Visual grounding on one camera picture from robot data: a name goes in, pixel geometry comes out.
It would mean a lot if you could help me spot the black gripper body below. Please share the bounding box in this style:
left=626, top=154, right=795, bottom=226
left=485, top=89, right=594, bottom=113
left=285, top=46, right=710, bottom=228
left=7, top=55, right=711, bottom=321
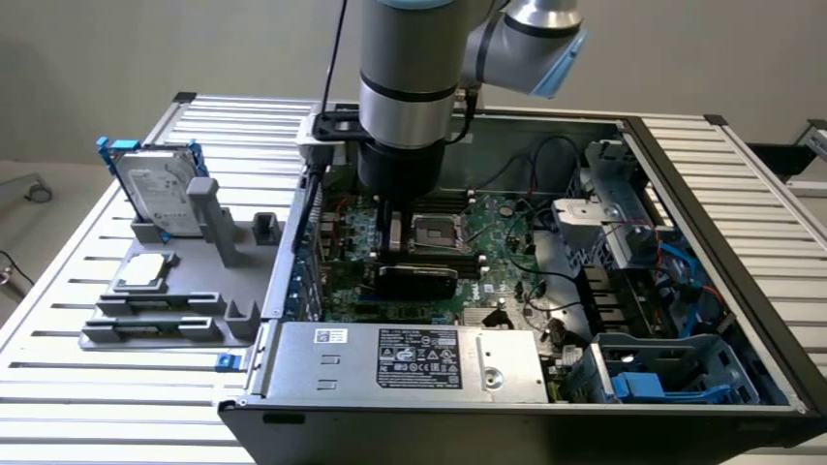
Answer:
left=356, top=139, right=448, bottom=202

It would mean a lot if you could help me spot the black graphics card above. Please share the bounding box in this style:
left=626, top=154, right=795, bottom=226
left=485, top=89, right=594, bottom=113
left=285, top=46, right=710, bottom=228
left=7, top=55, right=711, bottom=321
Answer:
left=372, top=263, right=461, bottom=300

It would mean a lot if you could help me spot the CPU socket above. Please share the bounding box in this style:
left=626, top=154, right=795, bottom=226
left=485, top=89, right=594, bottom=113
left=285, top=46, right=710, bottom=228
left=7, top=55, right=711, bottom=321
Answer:
left=412, top=211, right=468, bottom=254

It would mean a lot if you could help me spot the green motherboard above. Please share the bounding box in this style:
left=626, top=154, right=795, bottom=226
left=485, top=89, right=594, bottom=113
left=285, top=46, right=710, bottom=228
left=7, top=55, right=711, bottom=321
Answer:
left=288, top=187, right=552, bottom=326

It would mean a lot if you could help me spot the silver chipset heatsink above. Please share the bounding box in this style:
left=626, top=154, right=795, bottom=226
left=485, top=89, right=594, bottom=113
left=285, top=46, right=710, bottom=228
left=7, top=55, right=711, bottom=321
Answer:
left=459, top=306, right=514, bottom=331

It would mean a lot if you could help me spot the silver power supply unit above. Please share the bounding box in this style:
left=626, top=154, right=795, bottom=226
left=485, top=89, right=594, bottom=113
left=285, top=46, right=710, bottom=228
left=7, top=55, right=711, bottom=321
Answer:
left=247, top=321, right=552, bottom=404

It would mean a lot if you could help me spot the grey parts rack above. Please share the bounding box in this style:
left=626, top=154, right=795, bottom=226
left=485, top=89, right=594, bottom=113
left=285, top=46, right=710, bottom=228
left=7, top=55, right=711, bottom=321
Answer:
left=76, top=176, right=289, bottom=349

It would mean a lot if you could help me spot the silver metal drive cage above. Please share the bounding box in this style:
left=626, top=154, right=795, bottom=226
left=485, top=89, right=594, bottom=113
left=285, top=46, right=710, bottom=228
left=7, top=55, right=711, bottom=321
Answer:
left=551, top=139, right=682, bottom=270

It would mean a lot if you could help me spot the silver CPU chip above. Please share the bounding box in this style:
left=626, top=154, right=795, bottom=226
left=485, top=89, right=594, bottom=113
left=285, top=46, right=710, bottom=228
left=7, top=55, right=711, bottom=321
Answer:
left=111, top=251, right=180, bottom=293

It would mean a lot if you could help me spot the black open PC case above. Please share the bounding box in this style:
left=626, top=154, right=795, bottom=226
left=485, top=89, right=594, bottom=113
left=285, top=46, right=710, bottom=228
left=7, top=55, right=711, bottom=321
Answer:
left=217, top=107, right=827, bottom=465

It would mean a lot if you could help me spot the blue plastic disk bay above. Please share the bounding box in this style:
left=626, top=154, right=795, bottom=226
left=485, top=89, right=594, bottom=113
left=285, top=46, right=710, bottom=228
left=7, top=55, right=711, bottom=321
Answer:
left=579, top=331, right=755, bottom=405

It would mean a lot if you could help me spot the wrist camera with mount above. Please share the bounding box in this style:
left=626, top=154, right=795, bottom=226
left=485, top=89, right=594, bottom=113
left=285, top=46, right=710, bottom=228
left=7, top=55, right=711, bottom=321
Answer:
left=296, top=109, right=364, bottom=148

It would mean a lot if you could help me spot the black looped case wire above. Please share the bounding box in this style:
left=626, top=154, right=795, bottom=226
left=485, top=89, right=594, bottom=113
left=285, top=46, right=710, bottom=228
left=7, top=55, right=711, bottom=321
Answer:
left=480, top=135, right=587, bottom=195

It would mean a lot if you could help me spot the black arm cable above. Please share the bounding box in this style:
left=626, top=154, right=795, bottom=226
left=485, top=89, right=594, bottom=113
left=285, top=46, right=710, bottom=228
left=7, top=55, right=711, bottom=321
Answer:
left=320, top=0, right=352, bottom=113

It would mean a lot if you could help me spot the hard disk in blue frame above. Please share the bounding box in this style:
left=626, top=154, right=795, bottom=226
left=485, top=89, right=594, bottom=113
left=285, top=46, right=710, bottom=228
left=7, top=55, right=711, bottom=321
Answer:
left=96, top=137, right=207, bottom=239

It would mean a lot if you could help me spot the red wire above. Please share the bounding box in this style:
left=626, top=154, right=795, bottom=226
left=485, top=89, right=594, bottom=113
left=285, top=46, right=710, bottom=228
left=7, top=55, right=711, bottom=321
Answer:
left=623, top=218, right=724, bottom=311

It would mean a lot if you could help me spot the blue SATA wire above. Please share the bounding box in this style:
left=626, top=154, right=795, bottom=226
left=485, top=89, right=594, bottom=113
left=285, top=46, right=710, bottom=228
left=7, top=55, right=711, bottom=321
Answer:
left=655, top=239, right=707, bottom=335

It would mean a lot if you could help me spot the black floor cable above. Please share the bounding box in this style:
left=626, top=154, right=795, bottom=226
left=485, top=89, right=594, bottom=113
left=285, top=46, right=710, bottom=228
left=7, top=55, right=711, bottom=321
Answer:
left=0, top=250, right=36, bottom=288

